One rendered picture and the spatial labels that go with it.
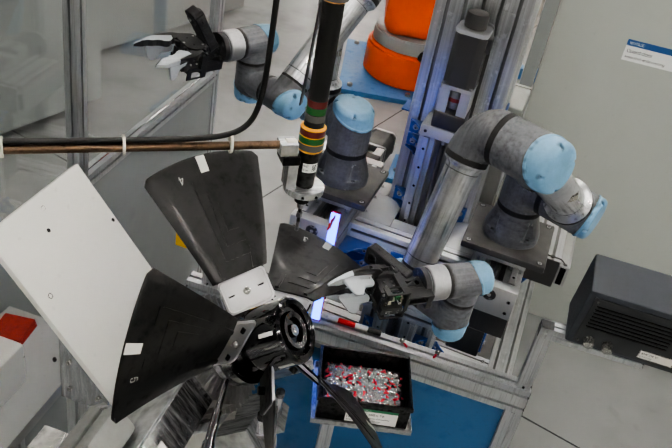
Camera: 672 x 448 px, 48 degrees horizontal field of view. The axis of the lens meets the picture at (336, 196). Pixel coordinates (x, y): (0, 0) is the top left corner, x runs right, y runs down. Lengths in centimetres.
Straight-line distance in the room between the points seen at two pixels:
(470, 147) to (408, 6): 360
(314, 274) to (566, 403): 188
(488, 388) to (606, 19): 155
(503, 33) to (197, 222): 101
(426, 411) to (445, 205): 63
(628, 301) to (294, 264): 69
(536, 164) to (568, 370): 196
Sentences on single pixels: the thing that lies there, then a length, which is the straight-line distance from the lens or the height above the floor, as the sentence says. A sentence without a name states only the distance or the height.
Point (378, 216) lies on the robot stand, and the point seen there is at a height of 95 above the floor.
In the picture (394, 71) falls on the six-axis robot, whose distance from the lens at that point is 526.
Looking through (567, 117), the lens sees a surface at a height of 96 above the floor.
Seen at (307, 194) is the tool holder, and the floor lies 146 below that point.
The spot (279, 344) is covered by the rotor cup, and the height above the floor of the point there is 123.
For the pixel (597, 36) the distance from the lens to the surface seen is 300.
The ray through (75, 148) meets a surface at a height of 154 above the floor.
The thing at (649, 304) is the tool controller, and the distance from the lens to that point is 170.
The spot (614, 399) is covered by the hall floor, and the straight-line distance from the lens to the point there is 338.
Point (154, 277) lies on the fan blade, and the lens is 113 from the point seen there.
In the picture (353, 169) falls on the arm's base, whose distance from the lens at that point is 210.
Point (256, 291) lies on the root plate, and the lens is 138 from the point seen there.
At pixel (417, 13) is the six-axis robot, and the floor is 57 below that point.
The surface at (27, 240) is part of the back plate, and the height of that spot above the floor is 133.
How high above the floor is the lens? 214
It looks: 32 degrees down
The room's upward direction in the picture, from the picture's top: 11 degrees clockwise
